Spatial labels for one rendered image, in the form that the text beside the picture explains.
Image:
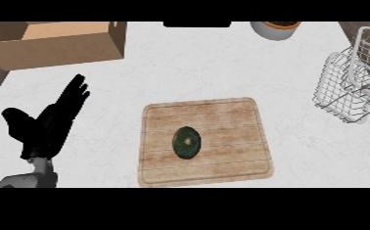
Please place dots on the wooden cutting board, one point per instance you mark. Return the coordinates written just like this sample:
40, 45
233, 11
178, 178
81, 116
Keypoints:
205, 142

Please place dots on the open wooden drawer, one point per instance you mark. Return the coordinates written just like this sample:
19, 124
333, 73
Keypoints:
57, 46

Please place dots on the black flat object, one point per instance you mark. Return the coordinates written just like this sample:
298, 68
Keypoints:
196, 24

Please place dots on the white pot with orange rim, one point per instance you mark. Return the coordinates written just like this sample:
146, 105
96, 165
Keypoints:
275, 30

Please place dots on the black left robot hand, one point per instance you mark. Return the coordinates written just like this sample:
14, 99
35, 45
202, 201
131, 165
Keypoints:
51, 123

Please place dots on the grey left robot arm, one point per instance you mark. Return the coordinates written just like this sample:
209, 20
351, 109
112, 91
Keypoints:
38, 175

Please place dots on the dark green round fruit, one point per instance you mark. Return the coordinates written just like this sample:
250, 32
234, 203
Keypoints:
185, 142

